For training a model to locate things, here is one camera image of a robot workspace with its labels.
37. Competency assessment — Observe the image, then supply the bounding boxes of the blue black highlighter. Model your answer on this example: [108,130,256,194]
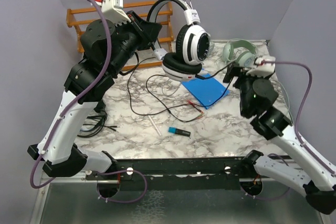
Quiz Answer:
[168,127,191,137]

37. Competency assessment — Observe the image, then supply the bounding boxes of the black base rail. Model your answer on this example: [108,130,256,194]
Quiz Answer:
[86,157,263,195]

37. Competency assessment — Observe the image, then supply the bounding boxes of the black white headphones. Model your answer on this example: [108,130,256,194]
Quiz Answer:
[146,0,211,82]

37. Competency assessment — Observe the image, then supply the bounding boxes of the red pen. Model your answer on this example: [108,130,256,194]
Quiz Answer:
[184,98,204,117]

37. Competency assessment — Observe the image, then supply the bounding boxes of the blue notebook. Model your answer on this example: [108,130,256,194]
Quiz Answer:
[182,77,229,109]

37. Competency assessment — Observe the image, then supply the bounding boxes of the mint green headphones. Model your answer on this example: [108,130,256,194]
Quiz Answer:
[222,38,258,68]

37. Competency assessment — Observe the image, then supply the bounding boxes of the black blue headphones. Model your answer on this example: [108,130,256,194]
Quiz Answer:
[77,101,118,138]

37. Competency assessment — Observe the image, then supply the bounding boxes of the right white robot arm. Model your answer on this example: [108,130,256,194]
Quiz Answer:
[223,63,335,215]

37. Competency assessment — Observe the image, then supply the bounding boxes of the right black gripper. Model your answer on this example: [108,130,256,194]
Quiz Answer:
[222,62,268,114]

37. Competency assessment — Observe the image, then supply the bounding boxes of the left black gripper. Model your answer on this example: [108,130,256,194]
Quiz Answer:
[107,9,162,76]

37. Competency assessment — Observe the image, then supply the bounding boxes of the white stick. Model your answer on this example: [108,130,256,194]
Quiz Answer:
[148,115,162,137]

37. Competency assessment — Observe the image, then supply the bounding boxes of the wooden shelf rack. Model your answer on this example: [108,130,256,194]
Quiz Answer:
[66,1,174,54]

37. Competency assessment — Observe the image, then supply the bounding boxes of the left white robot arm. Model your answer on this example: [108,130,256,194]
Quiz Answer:
[28,10,162,179]

